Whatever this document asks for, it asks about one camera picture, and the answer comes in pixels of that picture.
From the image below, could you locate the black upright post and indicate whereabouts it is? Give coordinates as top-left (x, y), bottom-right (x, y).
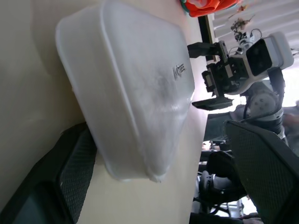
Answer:
top-left (198, 14), bottom-right (216, 45)

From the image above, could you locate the black office chair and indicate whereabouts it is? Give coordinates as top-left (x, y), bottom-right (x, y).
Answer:
top-left (193, 139), bottom-right (249, 224)

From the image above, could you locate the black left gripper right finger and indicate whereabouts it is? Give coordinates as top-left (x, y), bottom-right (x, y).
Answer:
top-left (224, 119), bottom-right (299, 224)

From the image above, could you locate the orange and teal backpack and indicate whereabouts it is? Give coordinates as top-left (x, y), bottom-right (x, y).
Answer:
top-left (179, 0), bottom-right (242, 18)

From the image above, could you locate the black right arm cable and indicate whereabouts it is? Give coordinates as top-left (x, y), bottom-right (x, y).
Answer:
top-left (267, 67), bottom-right (286, 106)

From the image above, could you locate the white translucent plastic box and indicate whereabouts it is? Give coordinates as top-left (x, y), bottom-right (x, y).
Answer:
top-left (55, 0), bottom-right (196, 184)

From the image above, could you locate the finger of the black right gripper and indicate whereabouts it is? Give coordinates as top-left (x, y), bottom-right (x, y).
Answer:
top-left (191, 94), bottom-right (235, 111)
top-left (187, 41), bottom-right (221, 59)

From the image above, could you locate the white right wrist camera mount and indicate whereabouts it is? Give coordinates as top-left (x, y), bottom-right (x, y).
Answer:
top-left (230, 31), bottom-right (295, 95)

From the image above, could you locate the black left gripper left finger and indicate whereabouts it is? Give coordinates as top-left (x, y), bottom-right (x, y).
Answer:
top-left (0, 121), bottom-right (98, 224)

